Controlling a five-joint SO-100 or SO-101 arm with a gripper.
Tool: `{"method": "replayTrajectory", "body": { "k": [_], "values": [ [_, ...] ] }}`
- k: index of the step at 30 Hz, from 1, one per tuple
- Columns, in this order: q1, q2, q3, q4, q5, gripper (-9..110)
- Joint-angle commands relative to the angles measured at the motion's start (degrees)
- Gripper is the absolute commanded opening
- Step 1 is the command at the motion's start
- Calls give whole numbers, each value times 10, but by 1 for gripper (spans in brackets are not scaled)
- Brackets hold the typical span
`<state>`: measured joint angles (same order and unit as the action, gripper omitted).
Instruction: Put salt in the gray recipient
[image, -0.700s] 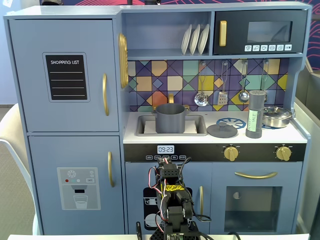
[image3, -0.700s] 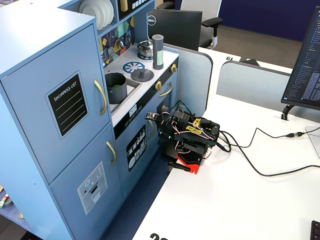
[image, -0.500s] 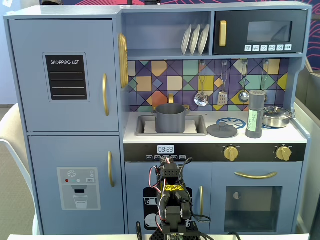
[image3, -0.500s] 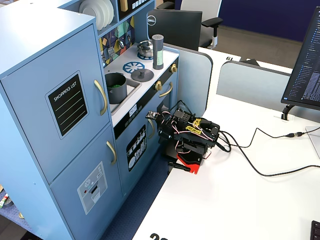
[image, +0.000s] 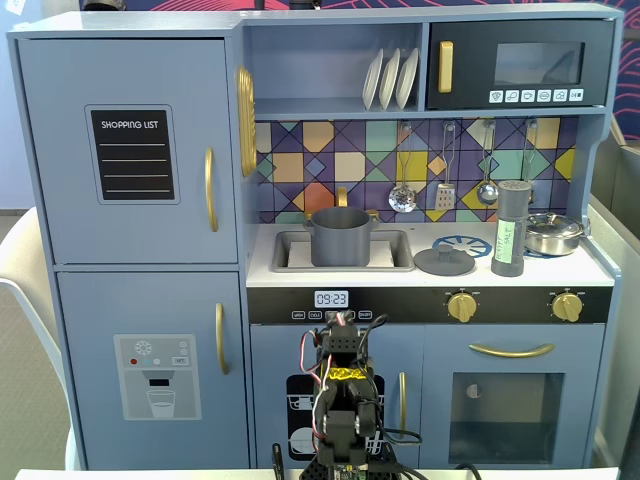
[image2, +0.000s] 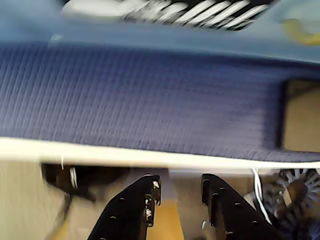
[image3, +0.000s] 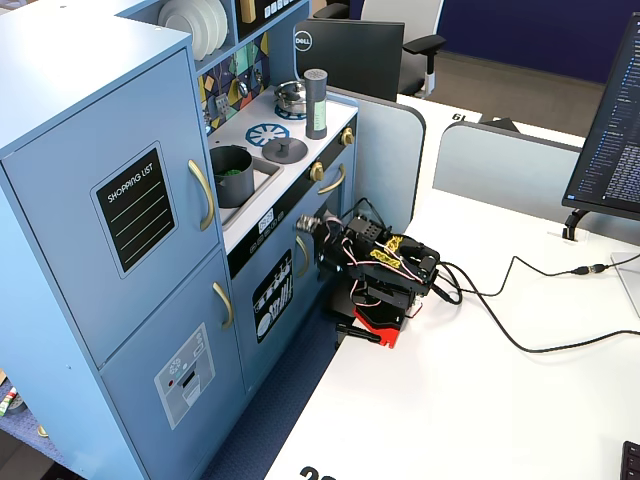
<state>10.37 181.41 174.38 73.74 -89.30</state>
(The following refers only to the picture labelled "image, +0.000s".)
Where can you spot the gray desk partition panel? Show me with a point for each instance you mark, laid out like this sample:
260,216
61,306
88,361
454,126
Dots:
615,300

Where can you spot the gray salt shaker green label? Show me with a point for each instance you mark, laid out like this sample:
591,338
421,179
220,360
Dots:
510,215

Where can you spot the shiny steel pot with lid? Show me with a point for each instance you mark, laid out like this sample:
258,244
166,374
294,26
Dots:
550,235

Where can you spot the gold toy phone handset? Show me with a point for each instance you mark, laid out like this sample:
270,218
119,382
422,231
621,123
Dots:
245,125

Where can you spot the metal slotted skimmer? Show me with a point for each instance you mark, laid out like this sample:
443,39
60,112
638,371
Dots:
402,198

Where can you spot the black toy microwave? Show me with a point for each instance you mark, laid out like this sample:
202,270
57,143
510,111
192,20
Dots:
470,95

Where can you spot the gold toy faucet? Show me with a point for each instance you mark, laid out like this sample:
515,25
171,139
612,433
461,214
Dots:
342,196

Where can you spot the black device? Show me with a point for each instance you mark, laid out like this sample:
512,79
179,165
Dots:
302,4

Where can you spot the white toy plate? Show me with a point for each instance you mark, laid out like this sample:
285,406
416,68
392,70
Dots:
407,77
389,80
372,80

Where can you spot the metal serving spoon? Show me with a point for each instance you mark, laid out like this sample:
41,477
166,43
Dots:
524,155

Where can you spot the metal slotted spatula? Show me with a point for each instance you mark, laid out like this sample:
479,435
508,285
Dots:
444,197

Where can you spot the dark round object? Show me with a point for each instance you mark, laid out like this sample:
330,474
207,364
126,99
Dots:
102,4

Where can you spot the metal ladle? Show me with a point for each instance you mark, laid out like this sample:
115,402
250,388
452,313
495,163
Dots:
486,192

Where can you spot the gray pot lid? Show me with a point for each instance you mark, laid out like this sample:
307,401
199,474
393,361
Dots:
440,262

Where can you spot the white curved chair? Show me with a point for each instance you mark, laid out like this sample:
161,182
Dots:
35,260

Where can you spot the gold stove knob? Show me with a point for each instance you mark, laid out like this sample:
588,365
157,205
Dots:
566,306
461,306

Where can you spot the blue lower freezer door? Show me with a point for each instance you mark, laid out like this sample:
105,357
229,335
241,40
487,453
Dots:
100,310

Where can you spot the blue wooden toy kitchen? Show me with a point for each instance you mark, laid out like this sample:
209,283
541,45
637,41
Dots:
550,275

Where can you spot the robot motor controller board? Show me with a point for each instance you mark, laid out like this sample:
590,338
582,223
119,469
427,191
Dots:
350,472

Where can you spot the blue upper fridge door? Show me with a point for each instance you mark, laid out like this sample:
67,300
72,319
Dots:
60,150

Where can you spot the gray cooking pot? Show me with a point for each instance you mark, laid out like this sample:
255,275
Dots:
340,240

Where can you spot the blue oven door with window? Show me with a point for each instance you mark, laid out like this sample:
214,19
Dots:
440,360

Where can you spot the gray toy sink basin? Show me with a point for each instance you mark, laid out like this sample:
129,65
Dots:
400,260

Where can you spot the blue dishwasher door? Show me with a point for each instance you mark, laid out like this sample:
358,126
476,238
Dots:
270,350

